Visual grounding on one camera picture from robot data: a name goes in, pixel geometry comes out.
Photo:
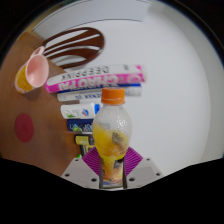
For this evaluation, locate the white and blue shuttlecock tube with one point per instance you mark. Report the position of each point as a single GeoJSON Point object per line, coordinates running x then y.
{"type": "Point", "coordinates": [80, 96]}

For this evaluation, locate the dark brown wooden chair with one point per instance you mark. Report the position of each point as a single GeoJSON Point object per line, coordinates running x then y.
{"type": "Point", "coordinates": [95, 41]}

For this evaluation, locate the tall white cabinet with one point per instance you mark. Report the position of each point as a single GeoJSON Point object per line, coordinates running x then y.
{"type": "Point", "coordinates": [100, 11]}

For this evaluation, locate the flat round red coaster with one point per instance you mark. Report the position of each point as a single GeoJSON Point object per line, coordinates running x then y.
{"type": "Point", "coordinates": [24, 127]}

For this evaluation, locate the pink and yellow mug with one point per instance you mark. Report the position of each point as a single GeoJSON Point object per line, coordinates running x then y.
{"type": "Point", "coordinates": [36, 71]}

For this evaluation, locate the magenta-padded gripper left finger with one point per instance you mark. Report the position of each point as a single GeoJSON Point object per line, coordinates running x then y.
{"type": "Point", "coordinates": [80, 171]}

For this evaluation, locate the orange-capped juice bottle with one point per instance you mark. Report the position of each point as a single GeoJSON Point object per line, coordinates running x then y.
{"type": "Point", "coordinates": [111, 133]}

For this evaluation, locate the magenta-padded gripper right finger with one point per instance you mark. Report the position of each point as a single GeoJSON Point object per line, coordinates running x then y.
{"type": "Point", "coordinates": [145, 171]}

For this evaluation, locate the white blue-capped lotion bottle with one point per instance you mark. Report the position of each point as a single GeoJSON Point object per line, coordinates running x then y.
{"type": "Point", "coordinates": [76, 111]}

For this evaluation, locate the dark blue pump bottle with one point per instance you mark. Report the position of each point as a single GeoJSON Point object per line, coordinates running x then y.
{"type": "Point", "coordinates": [80, 126]}

